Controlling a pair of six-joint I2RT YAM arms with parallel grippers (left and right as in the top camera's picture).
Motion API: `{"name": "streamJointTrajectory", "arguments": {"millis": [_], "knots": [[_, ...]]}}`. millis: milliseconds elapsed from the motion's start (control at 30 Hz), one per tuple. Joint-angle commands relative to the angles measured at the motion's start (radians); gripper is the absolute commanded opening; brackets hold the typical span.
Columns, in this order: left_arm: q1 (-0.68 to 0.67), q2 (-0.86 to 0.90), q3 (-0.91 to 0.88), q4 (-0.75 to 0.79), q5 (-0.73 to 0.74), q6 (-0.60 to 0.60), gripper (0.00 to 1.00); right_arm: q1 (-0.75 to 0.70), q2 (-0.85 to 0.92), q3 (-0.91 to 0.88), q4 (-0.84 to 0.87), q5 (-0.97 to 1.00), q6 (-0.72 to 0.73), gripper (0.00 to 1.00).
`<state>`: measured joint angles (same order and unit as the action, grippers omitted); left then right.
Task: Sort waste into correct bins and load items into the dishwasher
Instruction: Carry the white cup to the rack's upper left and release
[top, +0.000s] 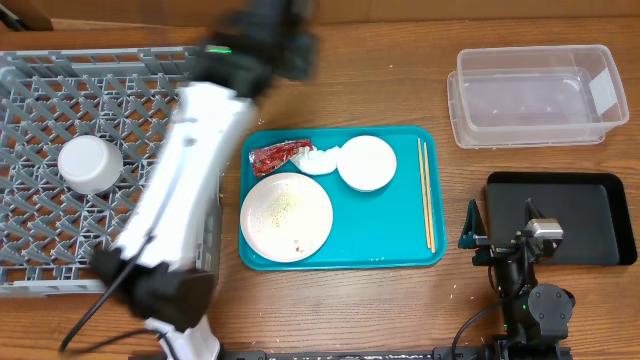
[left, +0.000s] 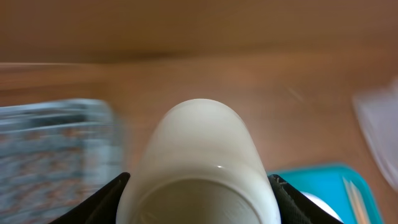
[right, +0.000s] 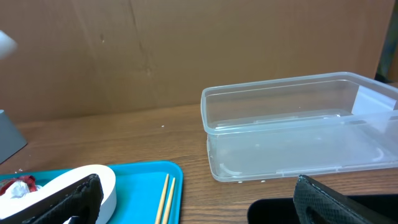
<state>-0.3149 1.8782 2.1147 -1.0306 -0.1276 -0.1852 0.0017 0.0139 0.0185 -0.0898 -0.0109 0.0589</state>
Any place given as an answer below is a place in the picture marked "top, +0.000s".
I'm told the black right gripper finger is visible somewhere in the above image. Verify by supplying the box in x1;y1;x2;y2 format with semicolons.
458;199;488;249
525;198;545;223

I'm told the pink shallow bowl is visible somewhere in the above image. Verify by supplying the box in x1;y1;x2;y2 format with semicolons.
337;135;397;192

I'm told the grey white bowl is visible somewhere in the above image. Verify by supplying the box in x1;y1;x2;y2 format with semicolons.
57;135;123;195

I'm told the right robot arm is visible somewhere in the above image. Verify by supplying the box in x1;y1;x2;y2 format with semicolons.
451;200;575;359

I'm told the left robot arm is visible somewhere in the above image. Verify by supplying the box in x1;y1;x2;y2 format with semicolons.
90;0;314;359

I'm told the black plastic bin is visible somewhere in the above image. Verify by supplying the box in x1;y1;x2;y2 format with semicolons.
485;172;638;265

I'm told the teal plastic tray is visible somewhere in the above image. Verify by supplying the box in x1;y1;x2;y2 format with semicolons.
238;126;447;271

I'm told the wooden chopstick right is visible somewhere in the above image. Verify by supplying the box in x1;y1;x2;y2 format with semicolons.
423;142;436;254

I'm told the clear plastic bin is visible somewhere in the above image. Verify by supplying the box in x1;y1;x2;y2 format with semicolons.
447;45;630;149

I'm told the crumpled white napkin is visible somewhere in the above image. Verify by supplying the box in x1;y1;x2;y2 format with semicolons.
290;146;341;176

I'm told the large white plate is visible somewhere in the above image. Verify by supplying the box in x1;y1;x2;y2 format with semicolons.
240;172;334;263

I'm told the red snack wrapper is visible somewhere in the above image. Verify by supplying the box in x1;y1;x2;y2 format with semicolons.
249;139;313;178

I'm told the grey plastic dish rack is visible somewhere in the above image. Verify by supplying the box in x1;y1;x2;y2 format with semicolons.
1;47;196;298

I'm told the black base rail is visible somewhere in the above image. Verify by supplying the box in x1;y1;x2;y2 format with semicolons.
218;346;573;360

